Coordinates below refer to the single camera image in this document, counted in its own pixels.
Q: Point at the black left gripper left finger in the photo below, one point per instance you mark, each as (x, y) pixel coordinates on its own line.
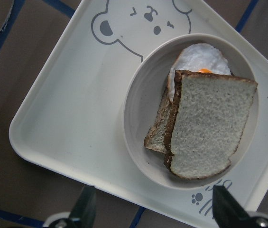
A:
(84, 210)

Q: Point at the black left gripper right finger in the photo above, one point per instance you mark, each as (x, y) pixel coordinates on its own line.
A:
(227, 212)

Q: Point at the bread slice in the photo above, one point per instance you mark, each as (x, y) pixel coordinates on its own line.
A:
(212, 113)
(161, 130)

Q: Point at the round white plate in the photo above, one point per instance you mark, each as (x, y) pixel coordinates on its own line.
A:
(144, 96)

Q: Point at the white bear tray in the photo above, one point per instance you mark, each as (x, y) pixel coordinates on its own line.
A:
(70, 120)

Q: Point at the toy fried egg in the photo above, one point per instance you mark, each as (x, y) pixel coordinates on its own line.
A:
(200, 58)

